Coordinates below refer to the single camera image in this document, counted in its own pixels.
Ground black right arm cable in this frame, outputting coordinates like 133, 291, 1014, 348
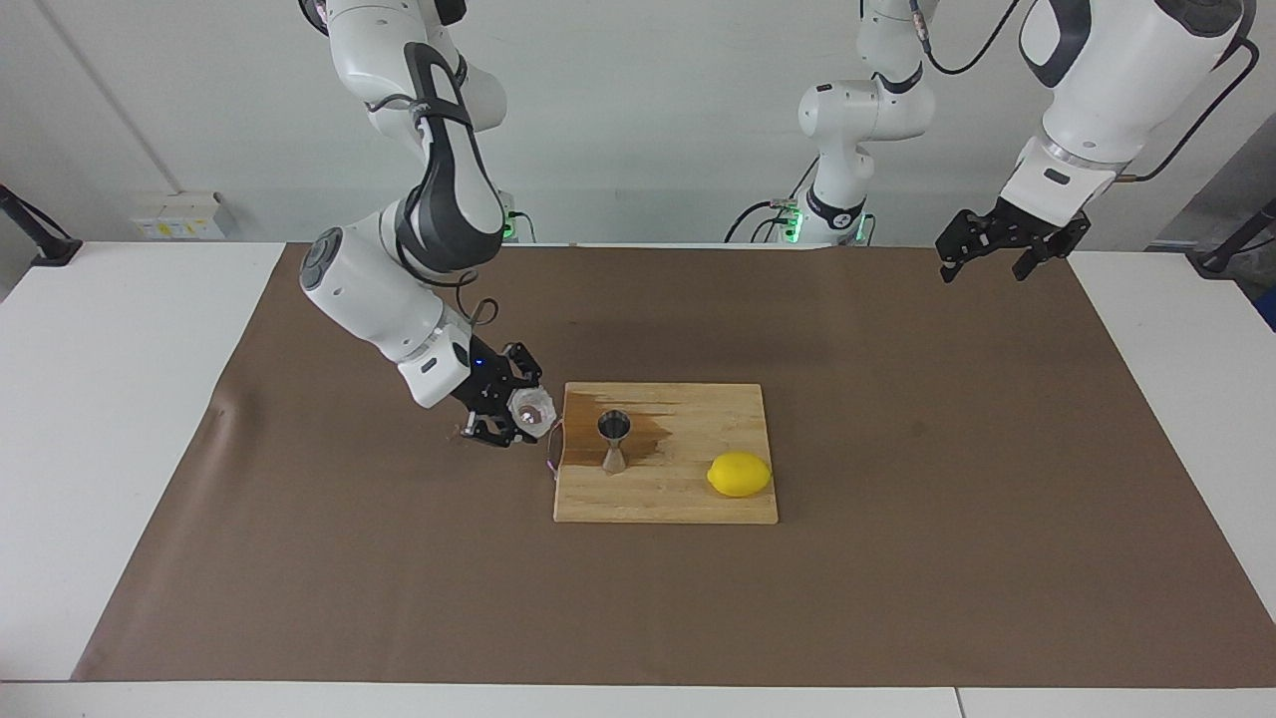
364, 90, 501, 330

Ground brown paper table mat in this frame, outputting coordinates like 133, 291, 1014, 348
72, 244, 1276, 689

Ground steel cocktail jigger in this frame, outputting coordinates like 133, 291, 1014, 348
596, 409, 632, 476

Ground white wall socket box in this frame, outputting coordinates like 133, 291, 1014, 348
133, 191, 228, 241

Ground black clamp stand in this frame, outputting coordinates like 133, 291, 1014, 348
1191, 197, 1276, 278
0, 184, 83, 267

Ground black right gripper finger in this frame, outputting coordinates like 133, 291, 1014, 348
458, 413, 520, 451
500, 341, 545, 393

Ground yellow lemon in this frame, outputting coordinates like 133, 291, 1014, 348
707, 451, 774, 499

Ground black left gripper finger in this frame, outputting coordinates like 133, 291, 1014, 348
1013, 237, 1086, 283
936, 210, 999, 284

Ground black left base cables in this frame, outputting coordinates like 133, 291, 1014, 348
725, 155, 823, 243

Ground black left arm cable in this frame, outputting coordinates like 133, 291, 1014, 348
912, 0, 1262, 185

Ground wooden cutting board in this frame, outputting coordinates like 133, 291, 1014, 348
553, 382, 781, 526

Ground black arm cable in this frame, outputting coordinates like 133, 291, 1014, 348
364, 90, 501, 330
912, 0, 1262, 185

